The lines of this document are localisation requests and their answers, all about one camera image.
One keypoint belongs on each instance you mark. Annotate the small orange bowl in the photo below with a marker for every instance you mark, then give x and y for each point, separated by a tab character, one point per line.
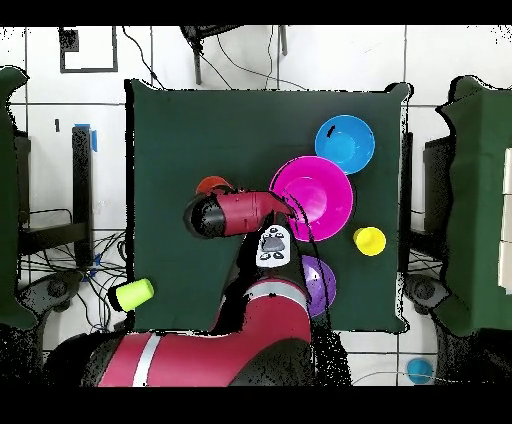
212	183

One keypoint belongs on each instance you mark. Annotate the large pink bowl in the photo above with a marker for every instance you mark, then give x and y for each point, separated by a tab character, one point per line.
320	192

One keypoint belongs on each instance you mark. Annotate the dark green table cloth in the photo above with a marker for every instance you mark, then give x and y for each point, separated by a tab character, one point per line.
240	120

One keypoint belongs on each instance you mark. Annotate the large light blue bowl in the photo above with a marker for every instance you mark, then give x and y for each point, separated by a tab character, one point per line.
346	144

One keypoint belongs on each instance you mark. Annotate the light green cup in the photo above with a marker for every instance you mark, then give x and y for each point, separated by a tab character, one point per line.
134	295

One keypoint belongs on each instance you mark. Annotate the blue tape strip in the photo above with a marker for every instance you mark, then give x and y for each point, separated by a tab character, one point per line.
94	140

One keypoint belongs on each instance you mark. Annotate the purple bowl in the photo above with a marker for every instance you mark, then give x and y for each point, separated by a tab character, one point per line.
322	288

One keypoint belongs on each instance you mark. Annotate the yellow cup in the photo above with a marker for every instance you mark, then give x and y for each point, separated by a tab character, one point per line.
370	241

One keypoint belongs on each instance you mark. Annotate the green cloth side table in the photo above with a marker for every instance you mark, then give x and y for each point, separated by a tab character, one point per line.
8	200
480	180

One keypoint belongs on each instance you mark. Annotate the light blue round object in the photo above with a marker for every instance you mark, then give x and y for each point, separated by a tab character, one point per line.
420	370

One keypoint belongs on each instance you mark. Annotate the black camera tripod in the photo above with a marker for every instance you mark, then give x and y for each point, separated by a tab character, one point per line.
197	64

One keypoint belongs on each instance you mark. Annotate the black metal frame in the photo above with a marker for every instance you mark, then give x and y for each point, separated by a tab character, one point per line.
82	192

